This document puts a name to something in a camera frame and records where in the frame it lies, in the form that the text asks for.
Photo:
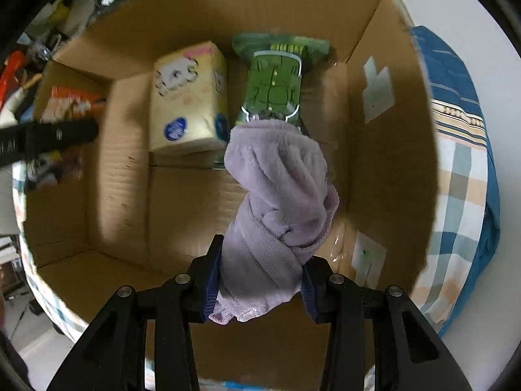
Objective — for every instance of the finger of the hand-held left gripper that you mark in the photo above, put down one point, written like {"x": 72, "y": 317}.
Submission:
{"x": 49, "y": 136}

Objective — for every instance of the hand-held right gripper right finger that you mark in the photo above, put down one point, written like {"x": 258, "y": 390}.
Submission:
{"x": 310, "y": 293}

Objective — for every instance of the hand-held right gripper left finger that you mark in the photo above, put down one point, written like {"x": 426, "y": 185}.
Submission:
{"x": 211, "y": 281}

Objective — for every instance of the purple fleece cloth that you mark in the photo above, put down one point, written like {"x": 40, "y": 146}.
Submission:
{"x": 281, "y": 195}

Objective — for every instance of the cardboard box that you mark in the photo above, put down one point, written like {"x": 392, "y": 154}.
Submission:
{"x": 228, "y": 163}

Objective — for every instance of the orange snack packet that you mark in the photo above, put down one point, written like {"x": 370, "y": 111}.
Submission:
{"x": 67, "y": 106}

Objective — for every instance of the yellow tissue pack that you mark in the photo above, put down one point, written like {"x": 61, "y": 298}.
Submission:
{"x": 189, "y": 97}

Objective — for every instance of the checkered bed sheet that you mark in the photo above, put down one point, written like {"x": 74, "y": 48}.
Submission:
{"x": 456, "y": 211}

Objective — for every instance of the green snack packet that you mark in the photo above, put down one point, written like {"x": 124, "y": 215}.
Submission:
{"x": 276, "y": 81}

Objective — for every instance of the blue striped pillow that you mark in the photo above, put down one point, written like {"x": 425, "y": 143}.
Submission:
{"x": 460, "y": 130}

